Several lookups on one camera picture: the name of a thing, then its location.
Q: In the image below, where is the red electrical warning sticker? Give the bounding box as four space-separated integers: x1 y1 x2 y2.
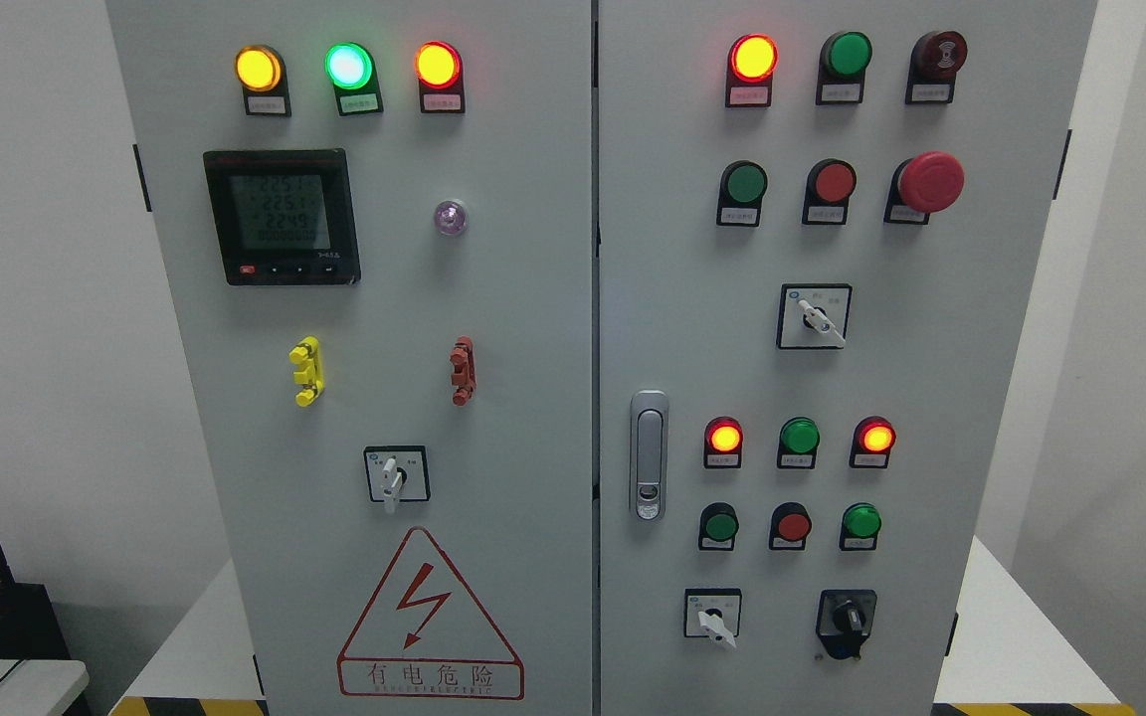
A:
336 526 526 701

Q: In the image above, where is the green lit indicator light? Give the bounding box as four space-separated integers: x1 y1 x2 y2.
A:
324 42 383 116

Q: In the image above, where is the green indicator top right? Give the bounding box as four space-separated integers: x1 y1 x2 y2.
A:
815 31 872 105

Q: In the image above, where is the green push button lower left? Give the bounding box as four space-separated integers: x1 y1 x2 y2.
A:
697 502 738 550

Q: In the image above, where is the black digital power meter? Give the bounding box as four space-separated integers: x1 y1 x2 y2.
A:
203 148 362 285

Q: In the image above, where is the small clear light bulb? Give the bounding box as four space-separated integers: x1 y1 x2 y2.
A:
433 200 469 237

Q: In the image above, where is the dark red buzzer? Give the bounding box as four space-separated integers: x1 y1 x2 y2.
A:
904 29 968 104

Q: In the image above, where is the red terminal clip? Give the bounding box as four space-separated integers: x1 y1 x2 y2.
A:
449 335 477 407

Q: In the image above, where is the yellow terminal clip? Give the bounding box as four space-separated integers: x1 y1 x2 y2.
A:
289 335 324 408

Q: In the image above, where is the green push button lower right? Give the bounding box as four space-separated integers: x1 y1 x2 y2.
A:
840 502 882 552

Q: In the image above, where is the red lit indicator top right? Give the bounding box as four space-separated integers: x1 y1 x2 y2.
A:
727 36 779 108

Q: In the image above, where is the red emergency stop button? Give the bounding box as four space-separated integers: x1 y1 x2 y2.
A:
884 150 965 226

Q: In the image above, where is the white lower rotary switch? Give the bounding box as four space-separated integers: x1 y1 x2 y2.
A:
683 588 741 650

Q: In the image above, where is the red lit indicator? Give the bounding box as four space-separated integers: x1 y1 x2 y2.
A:
727 36 779 108
702 416 744 469
848 416 896 469

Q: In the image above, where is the yellow indicator light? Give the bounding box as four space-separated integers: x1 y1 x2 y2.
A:
235 45 291 117

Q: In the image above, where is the red push button upper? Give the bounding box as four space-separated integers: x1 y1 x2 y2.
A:
801 158 857 226

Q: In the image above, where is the black rotary selector switch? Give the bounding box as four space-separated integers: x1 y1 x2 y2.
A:
815 589 877 660

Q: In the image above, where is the red lit indicator lower left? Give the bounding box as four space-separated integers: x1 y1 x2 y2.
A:
702 416 744 469

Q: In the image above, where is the green push button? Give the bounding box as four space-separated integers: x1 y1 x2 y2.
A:
697 502 738 550
840 502 882 552
715 160 768 227

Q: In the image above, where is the silver door handle lock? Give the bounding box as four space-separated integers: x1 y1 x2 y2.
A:
631 390 669 521

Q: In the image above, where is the red push button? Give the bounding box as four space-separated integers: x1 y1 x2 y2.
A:
801 158 857 226
768 499 813 550

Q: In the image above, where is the green push button upper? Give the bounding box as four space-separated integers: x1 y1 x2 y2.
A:
715 160 768 227

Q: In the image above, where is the door rotary switch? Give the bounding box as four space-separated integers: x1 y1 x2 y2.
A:
363 446 431 516
777 282 854 351

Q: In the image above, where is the red lit indicator left door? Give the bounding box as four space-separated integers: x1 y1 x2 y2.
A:
414 41 466 113

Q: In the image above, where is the red push button lower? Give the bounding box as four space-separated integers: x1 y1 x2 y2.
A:
768 499 813 550

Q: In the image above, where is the green indicator lower middle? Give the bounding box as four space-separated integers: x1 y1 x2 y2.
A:
777 417 821 469

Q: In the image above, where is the white side table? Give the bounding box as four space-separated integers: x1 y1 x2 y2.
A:
0 660 91 715

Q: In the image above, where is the red lit indicator lower right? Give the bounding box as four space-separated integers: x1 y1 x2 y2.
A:
848 416 896 469

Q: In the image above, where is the grey electrical cabinet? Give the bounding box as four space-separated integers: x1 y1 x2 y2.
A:
107 1 1096 715

